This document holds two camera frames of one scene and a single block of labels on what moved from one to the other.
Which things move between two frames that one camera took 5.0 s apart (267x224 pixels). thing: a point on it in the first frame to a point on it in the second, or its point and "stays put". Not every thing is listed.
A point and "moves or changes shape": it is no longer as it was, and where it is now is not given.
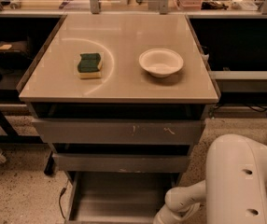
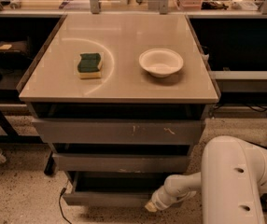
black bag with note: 11,54 stays put
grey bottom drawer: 118,197 moves or changes shape
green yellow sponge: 90,66 stays put
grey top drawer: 119,122 stays put
